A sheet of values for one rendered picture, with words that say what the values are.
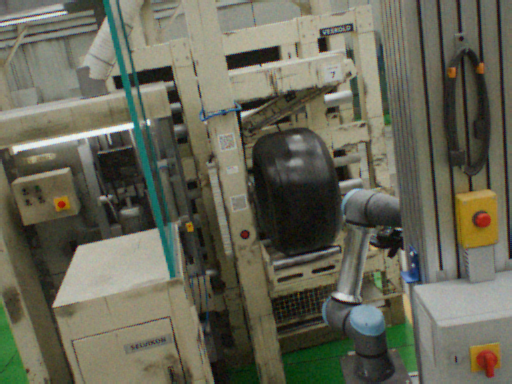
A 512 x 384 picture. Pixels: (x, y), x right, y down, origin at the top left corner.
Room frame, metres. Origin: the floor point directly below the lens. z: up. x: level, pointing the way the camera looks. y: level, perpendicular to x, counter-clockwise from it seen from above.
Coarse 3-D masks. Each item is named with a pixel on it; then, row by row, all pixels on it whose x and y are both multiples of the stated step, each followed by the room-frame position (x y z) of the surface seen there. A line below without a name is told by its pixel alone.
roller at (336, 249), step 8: (320, 248) 2.33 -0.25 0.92; (328, 248) 2.32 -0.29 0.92; (336, 248) 2.32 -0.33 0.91; (288, 256) 2.31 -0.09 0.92; (296, 256) 2.29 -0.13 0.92; (304, 256) 2.29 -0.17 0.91; (312, 256) 2.29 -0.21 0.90; (320, 256) 2.30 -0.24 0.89; (280, 264) 2.27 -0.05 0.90; (288, 264) 2.28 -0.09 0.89; (296, 264) 2.29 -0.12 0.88
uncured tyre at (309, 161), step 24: (264, 144) 2.36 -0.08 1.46; (288, 144) 2.31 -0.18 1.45; (312, 144) 2.30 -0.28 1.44; (264, 168) 2.27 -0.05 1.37; (288, 168) 2.21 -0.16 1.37; (312, 168) 2.21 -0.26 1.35; (264, 192) 2.70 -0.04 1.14; (288, 192) 2.16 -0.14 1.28; (312, 192) 2.17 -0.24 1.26; (336, 192) 2.19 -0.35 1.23; (264, 216) 2.58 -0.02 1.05; (288, 216) 2.15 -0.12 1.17; (312, 216) 2.16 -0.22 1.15; (336, 216) 2.19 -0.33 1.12; (288, 240) 2.19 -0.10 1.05; (312, 240) 2.21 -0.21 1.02
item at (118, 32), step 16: (112, 0) 1.72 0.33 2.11; (112, 16) 1.50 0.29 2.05; (112, 32) 1.49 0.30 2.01; (128, 48) 2.03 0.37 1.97; (128, 64) 1.79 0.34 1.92; (128, 80) 1.50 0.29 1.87; (128, 96) 1.49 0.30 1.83; (144, 112) 2.03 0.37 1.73; (144, 128) 1.85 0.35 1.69; (144, 144) 1.63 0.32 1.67; (144, 160) 1.49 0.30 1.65; (160, 192) 1.87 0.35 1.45; (160, 208) 1.63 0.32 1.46; (160, 224) 1.49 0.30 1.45
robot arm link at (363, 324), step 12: (348, 312) 1.68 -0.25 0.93; (360, 312) 1.64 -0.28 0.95; (372, 312) 1.64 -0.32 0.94; (348, 324) 1.65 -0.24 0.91; (360, 324) 1.59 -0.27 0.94; (372, 324) 1.58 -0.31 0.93; (384, 324) 1.61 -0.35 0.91; (348, 336) 1.65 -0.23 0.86; (360, 336) 1.59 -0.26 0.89; (372, 336) 1.57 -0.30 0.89; (384, 336) 1.60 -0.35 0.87; (360, 348) 1.59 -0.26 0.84; (372, 348) 1.57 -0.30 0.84; (384, 348) 1.59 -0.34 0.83
